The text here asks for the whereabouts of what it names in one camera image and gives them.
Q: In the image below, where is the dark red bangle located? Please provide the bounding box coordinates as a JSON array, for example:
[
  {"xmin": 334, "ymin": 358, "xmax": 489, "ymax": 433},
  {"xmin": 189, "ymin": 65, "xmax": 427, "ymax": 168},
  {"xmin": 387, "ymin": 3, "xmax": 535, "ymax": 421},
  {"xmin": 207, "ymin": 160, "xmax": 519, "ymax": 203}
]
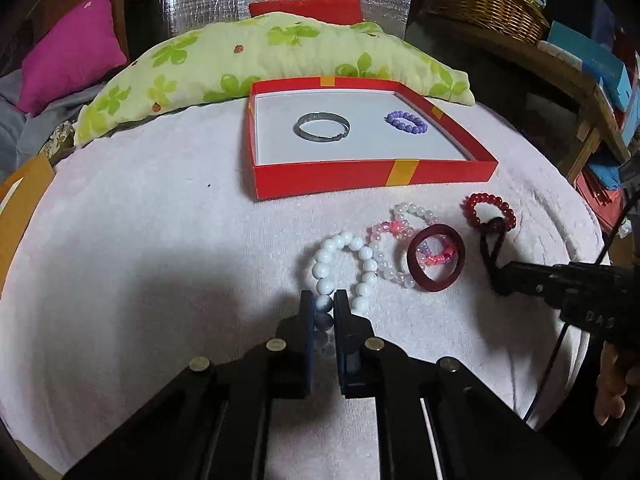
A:
[{"xmin": 406, "ymin": 223, "xmax": 466, "ymax": 292}]

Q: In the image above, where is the black hair tie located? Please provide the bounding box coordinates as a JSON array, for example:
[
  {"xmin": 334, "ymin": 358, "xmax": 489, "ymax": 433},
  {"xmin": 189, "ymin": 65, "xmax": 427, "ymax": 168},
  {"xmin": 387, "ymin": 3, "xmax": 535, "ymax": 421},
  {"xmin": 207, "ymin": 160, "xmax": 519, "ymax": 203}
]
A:
[{"xmin": 479, "ymin": 216, "xmax": 511, "ymax": 295}]

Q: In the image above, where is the white pink bead bracelet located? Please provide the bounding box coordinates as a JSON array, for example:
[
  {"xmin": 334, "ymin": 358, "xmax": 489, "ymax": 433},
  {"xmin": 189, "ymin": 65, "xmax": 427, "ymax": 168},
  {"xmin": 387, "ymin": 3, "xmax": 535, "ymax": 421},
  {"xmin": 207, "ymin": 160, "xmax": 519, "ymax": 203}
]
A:
[{"xmin": 392, "ymin": 200, "xmax": 458, "ymax": 268}]

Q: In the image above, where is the pink clear bead bracelet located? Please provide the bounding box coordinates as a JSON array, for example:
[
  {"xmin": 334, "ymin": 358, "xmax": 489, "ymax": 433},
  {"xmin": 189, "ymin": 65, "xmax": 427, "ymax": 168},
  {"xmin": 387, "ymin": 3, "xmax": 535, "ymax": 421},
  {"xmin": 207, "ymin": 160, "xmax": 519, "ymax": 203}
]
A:
[{"xmin": 368, "ymin": 219, "xmax": 419, "ymax": 290}]

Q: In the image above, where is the red bead bracelet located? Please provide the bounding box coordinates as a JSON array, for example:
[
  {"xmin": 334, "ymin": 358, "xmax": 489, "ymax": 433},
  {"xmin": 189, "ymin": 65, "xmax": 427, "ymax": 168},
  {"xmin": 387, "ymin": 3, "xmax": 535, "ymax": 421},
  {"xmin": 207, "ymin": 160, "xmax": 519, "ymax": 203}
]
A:
[{"xmin": 462, "ymin": 192, "xmax": 518, "ymax": 234}]

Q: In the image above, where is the person's right hand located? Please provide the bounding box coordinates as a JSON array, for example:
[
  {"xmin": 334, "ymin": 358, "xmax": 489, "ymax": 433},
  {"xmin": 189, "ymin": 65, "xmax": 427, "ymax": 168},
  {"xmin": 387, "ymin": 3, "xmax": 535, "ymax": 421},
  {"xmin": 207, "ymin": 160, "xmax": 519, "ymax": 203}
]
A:
[{"xmin": 594, "ymin": 342, "xmax": 627, "ymax": 426}]

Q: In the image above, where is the pink white blanket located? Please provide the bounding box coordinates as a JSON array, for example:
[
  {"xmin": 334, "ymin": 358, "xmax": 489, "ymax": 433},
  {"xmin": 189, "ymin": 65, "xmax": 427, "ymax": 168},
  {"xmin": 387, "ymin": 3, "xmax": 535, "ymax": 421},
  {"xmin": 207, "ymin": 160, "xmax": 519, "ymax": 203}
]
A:
[{"xmin": 1, "ymin": 101, "xmax": 588, "ymax": 471}]

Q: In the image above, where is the red gift box tray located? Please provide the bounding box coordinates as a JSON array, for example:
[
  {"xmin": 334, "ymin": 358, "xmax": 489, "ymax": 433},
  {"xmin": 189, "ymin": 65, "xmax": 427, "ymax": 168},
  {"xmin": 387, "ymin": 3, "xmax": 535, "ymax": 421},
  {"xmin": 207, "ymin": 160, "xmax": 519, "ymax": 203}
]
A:
[{"xmin": 246, "ymin": 76, "xmax": 498, "ymax": 200}]

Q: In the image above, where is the blue cardboard box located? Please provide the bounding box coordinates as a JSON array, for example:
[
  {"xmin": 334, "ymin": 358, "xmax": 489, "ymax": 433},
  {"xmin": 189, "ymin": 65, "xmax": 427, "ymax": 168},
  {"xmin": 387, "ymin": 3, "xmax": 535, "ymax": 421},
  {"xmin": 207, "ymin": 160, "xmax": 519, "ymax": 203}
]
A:
[{"xmin": 548, "ymin": 22, "xmax": 632, "ymax": 112}]

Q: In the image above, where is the silver metal bangle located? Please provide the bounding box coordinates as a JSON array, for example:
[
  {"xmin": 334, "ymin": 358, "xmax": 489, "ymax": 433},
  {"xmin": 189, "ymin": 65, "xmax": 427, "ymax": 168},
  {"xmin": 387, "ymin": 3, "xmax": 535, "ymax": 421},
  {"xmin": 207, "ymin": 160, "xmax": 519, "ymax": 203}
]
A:
[{"xmin": 293, "ymin": 112, "xmax": 350, "ymax": 143}]

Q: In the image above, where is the wooden shelf table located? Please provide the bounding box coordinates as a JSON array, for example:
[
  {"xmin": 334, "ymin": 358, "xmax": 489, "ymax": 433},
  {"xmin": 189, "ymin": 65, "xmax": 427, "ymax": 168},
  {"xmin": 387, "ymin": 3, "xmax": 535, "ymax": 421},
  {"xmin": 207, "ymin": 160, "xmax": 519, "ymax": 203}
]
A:
[{"xmin": 407, "ymin": 11, "xmax": 630, "ymax": 181}]

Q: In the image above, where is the green floral pillow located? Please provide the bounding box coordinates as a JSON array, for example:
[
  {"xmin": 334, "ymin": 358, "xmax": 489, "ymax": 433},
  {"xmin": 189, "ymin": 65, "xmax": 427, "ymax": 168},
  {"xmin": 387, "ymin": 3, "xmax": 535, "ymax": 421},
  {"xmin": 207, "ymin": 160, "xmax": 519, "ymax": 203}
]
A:
[{"xmin": 73, "ymin": 12, "xmax": 475, "ymax": 146}]

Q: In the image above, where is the orange box lid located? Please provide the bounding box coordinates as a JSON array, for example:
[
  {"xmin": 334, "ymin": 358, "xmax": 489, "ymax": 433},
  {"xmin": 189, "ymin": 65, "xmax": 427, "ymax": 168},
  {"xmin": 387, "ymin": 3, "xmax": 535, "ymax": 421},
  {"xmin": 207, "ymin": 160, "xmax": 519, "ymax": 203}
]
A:
[{"xmin": 0, "ymin": 154, "xmax": 54, "ymax": 288}]

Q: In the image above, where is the wicker basket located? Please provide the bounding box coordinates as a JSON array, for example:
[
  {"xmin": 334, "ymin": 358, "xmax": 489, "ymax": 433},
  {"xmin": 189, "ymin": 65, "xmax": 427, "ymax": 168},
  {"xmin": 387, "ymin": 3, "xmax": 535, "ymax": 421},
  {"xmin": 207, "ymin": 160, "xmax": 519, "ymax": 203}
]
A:
[{"xmin": 424, "ymin": 0, "xmax": 550, "ymax": 44}]

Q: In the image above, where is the small red cushion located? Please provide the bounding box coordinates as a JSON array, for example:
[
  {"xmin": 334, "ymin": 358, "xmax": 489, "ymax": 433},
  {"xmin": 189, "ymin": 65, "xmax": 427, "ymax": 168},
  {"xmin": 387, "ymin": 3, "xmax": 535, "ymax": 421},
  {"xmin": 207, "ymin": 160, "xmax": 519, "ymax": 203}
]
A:
[{"xmin": 248, "ymin": 0, "xmax": 363, "ymax": 25}]

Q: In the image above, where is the grey bedsheet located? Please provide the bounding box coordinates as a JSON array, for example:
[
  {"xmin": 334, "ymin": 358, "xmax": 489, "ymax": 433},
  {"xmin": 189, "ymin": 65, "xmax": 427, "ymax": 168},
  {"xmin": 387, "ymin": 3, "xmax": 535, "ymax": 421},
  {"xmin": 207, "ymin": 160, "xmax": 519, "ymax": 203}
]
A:
[{"xmin": 0, "ymin": 70, "xmax": 104, "ymax": 181}]

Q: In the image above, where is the magenta cushion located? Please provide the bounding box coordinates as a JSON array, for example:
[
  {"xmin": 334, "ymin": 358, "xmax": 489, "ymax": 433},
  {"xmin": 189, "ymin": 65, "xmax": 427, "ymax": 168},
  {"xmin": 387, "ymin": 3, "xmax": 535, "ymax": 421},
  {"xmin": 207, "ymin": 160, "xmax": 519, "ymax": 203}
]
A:
[{"xmin": 17, "ymin": 0, "xmax": 127, "ymax": 116}]

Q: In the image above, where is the black cable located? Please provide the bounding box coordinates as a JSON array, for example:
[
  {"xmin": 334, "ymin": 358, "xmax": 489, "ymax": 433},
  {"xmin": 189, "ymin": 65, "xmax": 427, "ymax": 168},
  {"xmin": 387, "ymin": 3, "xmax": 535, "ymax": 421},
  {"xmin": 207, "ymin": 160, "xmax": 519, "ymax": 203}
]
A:
[{"xmin": 522, "ymin": 204, "xmax": 640, "ymax": 422}]

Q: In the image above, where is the purple bead bracelet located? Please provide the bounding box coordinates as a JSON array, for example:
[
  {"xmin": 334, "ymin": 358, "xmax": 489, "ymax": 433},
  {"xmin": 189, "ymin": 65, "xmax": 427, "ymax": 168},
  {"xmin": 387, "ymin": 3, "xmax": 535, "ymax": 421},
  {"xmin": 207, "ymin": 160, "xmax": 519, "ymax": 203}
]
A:
[{"xmin": 385, "ymin": 109, "xmax": 431, "ymax": 137}]

